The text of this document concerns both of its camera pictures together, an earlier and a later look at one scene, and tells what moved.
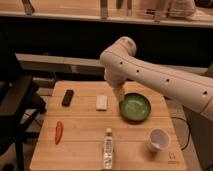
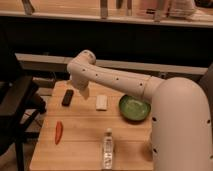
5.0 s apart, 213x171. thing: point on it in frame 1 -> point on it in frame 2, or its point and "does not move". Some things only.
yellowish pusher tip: x=119 y=92 -> x=85 y=93
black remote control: x=67 y=97 does not move
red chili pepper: x=58 y=132 does not move
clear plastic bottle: x=108 y=153 does not move
